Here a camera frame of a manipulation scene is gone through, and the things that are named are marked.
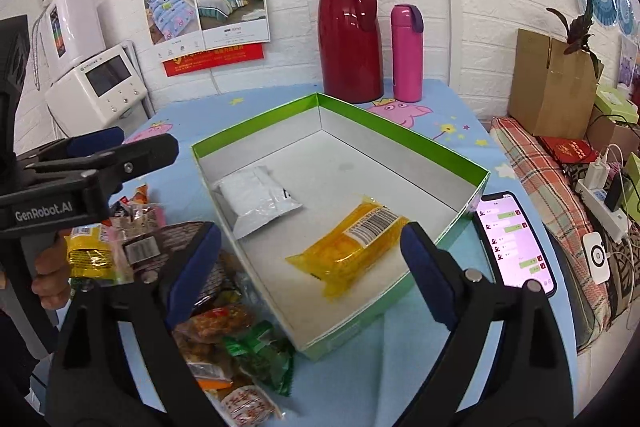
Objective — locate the clear bag brown label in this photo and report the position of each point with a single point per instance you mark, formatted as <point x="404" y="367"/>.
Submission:
<point x="141" y="251"/>

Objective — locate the white water dispenser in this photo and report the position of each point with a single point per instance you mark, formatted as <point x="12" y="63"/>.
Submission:
<point x="103" y="92"/>

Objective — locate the white red text snack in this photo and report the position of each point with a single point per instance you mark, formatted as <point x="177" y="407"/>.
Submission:
<point x="248" y="406"/>

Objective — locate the green triangular snack packet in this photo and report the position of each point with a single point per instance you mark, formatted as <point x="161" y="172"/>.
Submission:
<point x="266" y="356"/>

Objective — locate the pink thermos bottle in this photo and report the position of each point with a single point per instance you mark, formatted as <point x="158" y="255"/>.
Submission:
<point x="407" y="27"/>

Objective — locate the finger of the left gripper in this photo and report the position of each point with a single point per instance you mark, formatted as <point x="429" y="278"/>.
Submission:
<point x="114" y="166"/>
<point x="77" y="146"/>

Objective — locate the person's left hand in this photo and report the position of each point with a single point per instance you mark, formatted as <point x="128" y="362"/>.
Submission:
<point x="52" y="281"/>

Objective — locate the dark potted plant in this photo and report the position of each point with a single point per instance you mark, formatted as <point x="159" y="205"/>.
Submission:
<point x="578" y="35"/>

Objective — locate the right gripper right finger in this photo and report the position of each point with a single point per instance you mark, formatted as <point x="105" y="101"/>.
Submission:
<point x="529" y="380"/>

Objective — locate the brown cardboard box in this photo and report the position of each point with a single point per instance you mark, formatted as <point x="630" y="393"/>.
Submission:
<point x="552" y="92"/>

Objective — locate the white foil snack pack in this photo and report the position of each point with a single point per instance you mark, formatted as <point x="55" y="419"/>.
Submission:
<point x="255" y="199"/>

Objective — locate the dark red thermos jug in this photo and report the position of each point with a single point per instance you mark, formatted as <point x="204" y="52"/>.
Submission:
<point x="350" y="50"/>

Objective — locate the white wall water purifier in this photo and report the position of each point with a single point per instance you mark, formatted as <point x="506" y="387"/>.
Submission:
<point x="71" y="33"/>

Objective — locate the plaid cloth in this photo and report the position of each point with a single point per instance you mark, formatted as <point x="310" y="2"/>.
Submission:
<point x="565" y="217"/>

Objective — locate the green cardboard box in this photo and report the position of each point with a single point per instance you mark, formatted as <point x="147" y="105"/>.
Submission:
<point x="329" y="156"/>

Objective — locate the clear orange snack pack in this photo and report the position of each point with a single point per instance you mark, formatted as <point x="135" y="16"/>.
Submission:
<point x="212" y="325"/>

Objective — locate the smartphone with pink screen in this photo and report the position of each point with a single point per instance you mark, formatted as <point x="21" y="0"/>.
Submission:
<point x="512" y="248"/>

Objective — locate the yellow corn snack pack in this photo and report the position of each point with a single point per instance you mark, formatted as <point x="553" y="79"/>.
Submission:
<point x="341" y="257"/>

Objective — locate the yellow crinkled snack bag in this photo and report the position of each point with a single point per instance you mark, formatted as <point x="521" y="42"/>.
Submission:
<point x="89" y="253"/>

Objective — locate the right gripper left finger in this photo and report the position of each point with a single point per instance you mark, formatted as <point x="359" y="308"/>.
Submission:
<point x="90" y="380"/>

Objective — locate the white power strip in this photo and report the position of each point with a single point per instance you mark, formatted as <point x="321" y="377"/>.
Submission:
<point x="590" y="188"/>

